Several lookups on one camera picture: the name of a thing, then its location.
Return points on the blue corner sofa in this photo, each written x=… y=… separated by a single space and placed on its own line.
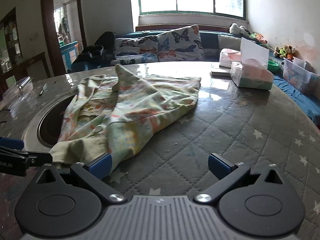
x=210 y=41

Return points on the flat white book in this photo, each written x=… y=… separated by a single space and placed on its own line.
x=220 y=73

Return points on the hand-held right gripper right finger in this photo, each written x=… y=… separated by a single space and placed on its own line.
x=220 y=165

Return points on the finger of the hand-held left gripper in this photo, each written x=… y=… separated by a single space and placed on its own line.
x=38 y=159
x=11 y=143

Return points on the black pen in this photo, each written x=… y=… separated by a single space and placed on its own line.
x=43 y=89

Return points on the blue bed sheet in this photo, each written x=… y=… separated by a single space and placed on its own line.
x=295 y=97

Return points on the butterfly print cushion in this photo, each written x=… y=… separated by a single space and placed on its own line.
x=180 y=42
x=135 y=47

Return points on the pink green tissue pack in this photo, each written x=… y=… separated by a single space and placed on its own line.
x=250 y=77

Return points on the dark wooden door frame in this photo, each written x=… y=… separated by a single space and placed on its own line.
x=46 y=30

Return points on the pink wrapped pack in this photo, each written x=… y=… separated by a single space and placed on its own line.
x=228 y=57

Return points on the green plastic basin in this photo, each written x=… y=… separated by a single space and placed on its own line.
x=273 y=65

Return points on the wooden display cabinet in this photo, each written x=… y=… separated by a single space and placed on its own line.
x=10 y=45

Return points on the wooden framed white panel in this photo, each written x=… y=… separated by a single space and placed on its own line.
x=35 y=66

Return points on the black backpack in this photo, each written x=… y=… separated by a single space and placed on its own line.
x=105 y=41

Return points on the white plush toy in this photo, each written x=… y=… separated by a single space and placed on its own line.
x=237 y=28

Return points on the clear plastic storage box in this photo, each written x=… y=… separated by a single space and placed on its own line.
x=298 y=75

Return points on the blue cabinet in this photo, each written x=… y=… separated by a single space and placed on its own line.
x=70 y=53

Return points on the grey quilted star table cover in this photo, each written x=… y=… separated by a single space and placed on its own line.
x=237 y=130

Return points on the clear plastic container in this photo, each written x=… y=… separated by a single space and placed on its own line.
x=23 y=85

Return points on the brown green plush toys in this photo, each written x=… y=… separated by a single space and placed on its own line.
x=285 y=52

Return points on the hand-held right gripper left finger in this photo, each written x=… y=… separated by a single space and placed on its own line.
x=101 y=166

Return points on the orange green plush toy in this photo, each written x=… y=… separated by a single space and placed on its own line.
x=258 y=39

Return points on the black bag on sofa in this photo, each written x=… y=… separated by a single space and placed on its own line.
x=91 y=55

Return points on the green floral pyjama shirt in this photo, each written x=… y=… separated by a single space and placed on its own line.
x=137 y=105

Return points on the plain grey cushion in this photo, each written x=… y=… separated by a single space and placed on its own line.
x=228 y=42

